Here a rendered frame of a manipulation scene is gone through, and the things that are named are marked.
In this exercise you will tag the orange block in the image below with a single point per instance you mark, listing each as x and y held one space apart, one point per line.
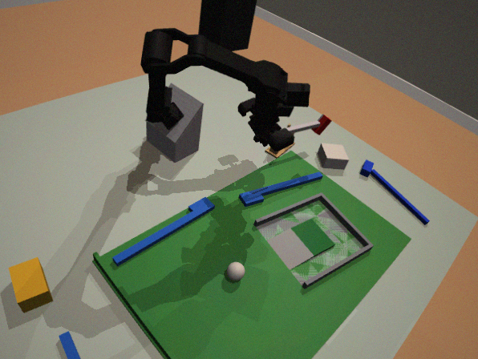
30 285

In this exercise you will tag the beige ball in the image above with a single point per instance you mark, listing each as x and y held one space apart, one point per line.
235 271

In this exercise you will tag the red putter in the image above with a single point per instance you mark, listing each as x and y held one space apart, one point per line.
317 126

